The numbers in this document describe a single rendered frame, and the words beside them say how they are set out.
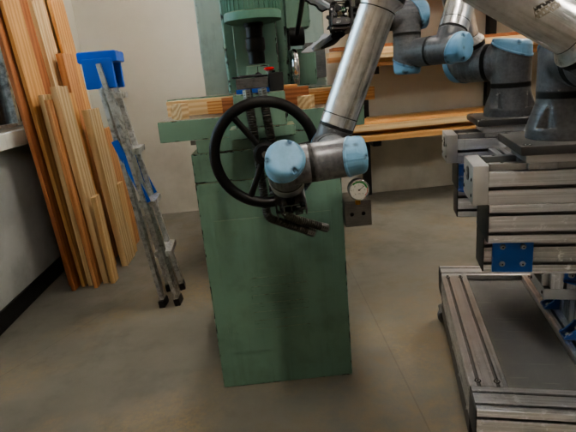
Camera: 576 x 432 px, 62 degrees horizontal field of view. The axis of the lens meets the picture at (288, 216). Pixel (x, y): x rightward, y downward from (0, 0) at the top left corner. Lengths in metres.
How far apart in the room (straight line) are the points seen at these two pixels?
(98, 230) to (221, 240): 1.30
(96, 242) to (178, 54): 1.72
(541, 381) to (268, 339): 0.80
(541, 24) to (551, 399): 0.83
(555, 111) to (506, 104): 0.48
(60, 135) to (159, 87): 1.41
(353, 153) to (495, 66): 0.84
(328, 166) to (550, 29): 0.45
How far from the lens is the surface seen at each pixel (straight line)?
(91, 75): 2.22
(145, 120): 3.94
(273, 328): 1.62
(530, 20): 0.99
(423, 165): 4.14
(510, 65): 1.64
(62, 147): 2.64
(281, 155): 0.87
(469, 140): 1.63
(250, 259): 1.52
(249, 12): 1.51
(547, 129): 1.16
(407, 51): 1.41
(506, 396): 1.32
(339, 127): 1.02
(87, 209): 2.70
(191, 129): 1.44
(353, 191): 1.42
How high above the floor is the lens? 1.00
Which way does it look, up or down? 16 degrees down
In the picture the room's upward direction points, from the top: 5 degrees counter-clockwise
